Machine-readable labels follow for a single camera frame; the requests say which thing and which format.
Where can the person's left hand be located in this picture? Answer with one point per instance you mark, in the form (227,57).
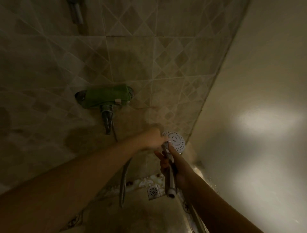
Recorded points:
(154,139)

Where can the person's right hand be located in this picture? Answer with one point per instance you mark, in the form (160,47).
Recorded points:
(182,172)

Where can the square metal floor drain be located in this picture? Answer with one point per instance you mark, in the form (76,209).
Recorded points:
(153,192)

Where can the green shower mixer valve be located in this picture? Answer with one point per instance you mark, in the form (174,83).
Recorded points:
(103,96)

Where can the person's left forearm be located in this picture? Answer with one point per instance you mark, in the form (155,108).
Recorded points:
(72,187)

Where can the person's right forearm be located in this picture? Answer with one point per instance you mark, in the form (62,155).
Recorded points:
(215,211)

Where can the chrome shower slide rail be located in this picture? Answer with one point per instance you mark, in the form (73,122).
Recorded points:
(76,12)

